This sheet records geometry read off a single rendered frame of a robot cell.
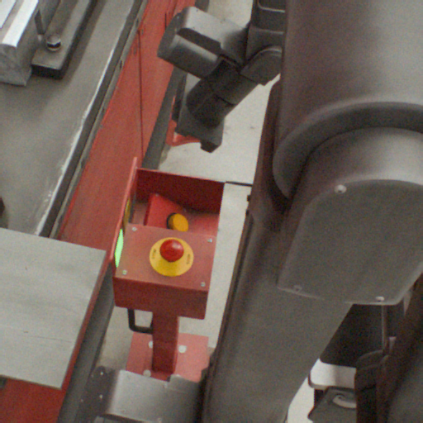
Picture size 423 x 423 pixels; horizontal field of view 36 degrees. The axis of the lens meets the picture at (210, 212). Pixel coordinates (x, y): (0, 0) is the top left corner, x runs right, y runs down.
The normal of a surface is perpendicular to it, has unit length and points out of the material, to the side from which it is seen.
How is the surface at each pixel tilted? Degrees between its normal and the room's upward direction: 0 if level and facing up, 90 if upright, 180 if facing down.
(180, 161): 0
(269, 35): 90
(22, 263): 0
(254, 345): 90
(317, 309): 90
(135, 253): 0
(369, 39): 19
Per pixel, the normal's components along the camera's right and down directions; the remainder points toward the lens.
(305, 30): -0.78, -0.40
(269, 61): -0.11, 0.84
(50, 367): 0.07, -0.52
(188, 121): 0.51, -0.40
